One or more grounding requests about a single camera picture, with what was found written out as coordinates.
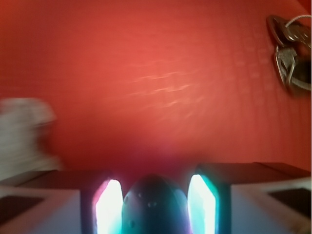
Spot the red plastic tray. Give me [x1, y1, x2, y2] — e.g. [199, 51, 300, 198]
[0, 0, 311, 179]

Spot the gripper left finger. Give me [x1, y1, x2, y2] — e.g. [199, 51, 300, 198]
[0, 170, 123, 234]

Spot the bunch of metal keys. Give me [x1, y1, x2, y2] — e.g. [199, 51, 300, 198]
[266, 15, 312, 96]

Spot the dark green plastic pickle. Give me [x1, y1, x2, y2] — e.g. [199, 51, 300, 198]
[121, 174, 192, 234]

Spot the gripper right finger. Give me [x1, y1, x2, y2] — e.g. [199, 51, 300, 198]
[187, 162, 312, 234]

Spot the crumpled white paper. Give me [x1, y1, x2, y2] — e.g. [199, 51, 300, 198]
[0, 97, 63, 180]

